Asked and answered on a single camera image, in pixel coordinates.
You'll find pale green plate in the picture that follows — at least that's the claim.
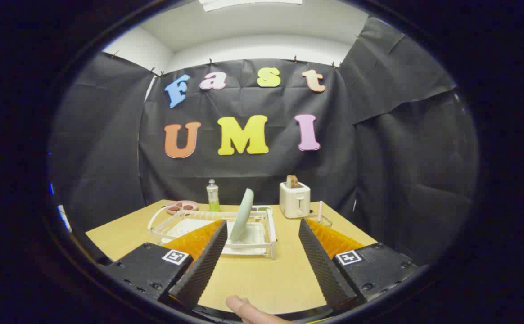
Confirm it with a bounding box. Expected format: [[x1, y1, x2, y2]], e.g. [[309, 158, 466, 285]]
[[230, 188, 254, 243]]

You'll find white wire dish rack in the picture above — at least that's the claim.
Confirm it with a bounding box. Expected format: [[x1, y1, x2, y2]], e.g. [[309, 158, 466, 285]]
[[147, 205, 278, 261]]

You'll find ceiling light panel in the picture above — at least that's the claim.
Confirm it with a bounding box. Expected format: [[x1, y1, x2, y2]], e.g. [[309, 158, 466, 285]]
[[199, 0, 303, 12]]

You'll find white ribbed drip tray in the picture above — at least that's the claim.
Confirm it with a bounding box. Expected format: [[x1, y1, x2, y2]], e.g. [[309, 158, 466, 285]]
[[161, 219, 268, 257]]

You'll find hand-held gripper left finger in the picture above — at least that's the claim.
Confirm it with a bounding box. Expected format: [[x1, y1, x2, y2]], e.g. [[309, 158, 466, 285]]
[[100, 219, 229, 312]]

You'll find cream toaster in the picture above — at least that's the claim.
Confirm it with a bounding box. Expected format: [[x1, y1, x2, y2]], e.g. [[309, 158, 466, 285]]
[[279, 181, 311, 219]]

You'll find black backdrop cloth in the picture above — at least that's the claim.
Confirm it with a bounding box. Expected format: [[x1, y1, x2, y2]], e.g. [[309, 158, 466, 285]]
[[48, 16, 479, 266]]

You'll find pink plate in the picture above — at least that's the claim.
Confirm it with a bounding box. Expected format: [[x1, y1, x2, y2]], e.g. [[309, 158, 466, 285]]
[[165, 201, 199, 215]]

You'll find clear plastic basket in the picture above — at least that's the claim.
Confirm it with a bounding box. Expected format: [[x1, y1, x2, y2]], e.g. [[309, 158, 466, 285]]
[[308, 214, 333, 228]]

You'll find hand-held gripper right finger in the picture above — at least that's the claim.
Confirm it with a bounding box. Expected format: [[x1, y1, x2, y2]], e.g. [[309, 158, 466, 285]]
[[298, 218, 420, 312]]

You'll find clear bottle with green liquid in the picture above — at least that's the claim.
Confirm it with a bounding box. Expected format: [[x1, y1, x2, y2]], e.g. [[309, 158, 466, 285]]
[[206, 179, 220, 212]]

